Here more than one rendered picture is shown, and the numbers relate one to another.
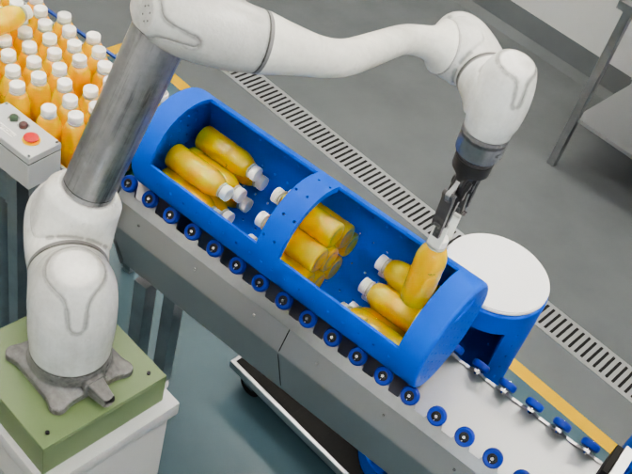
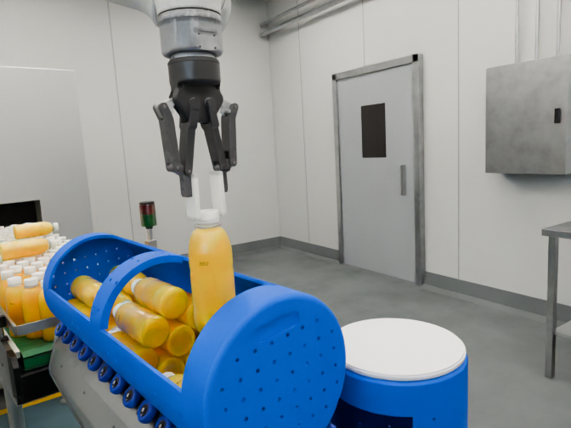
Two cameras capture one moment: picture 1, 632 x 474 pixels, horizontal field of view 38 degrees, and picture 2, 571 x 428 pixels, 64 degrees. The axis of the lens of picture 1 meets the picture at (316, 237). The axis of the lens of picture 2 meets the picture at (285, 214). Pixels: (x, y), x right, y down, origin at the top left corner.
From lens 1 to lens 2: 154 cm
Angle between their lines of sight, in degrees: 40
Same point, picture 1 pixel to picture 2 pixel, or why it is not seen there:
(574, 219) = not seen: outside the picture
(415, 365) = (199, 413)
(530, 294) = (437, 357)
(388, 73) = not seen: hidden behind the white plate
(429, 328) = (210, 346)
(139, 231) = (61, 372)
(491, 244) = (391, 323)
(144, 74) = not seen: outside the picture
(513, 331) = (423, 409)
